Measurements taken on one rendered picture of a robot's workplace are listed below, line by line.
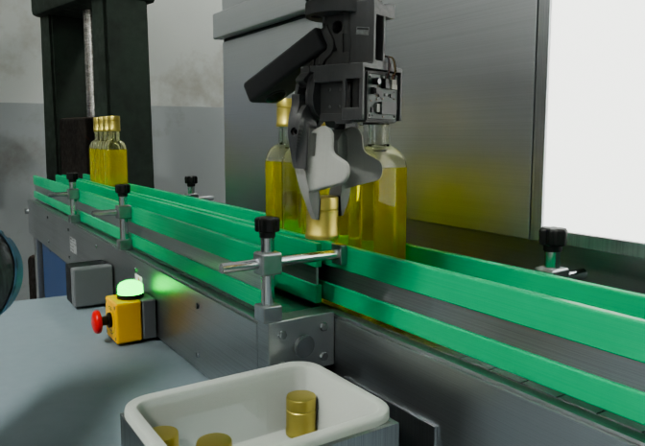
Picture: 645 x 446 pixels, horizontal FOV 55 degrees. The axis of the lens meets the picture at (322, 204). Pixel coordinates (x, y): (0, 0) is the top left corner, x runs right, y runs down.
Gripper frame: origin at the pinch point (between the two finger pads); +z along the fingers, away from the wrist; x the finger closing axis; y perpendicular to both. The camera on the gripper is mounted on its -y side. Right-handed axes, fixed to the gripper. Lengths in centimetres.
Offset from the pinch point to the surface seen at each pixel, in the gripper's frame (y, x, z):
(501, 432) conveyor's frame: 19.4, 1.8, 19.6
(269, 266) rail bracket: -8.9, 1.5, 8.0
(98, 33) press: -225, 120, -53
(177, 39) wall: -293, 223, -69
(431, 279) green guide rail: 9.1, 7.2, 7.9
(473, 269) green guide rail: 10.6, 14.5, 7.9
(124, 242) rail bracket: -65, 21, 14
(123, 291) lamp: -51, 11, 20
